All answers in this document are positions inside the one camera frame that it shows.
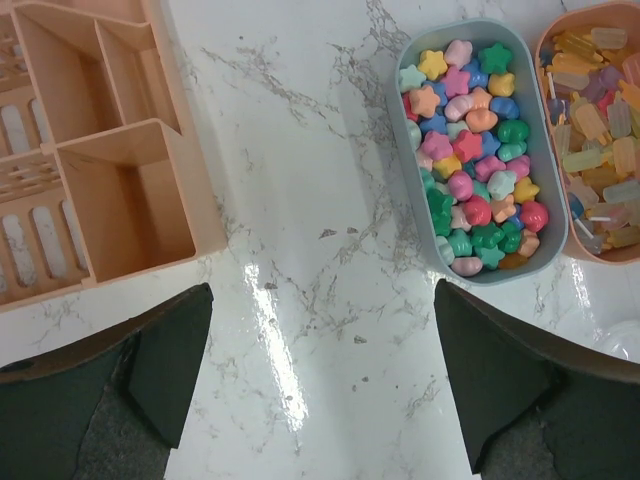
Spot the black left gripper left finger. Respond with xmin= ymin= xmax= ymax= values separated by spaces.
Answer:
xmin=1 ymin=283 xmax=214 ymax=479

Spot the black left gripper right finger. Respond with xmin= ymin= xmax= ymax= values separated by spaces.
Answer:
xmin=434 ymin=280 xmax=639 ymax=479

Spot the clear glass jar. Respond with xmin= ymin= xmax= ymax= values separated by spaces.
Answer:
xmin=594 ymin=320 xmax=640 ymax=364

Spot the blue tray of solid candies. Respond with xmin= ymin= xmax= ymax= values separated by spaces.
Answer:
xmin=387 ymin=18 xmax=568 ymax=287

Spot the peach tray of popsicle candies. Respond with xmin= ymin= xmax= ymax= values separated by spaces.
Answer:
xmin=534 ymin=1 xmax=639 ymax=266

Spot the peach desk organizer rack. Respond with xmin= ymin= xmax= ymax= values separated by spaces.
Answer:
xmin=1 ymin=1 xmax=227 ymax=311

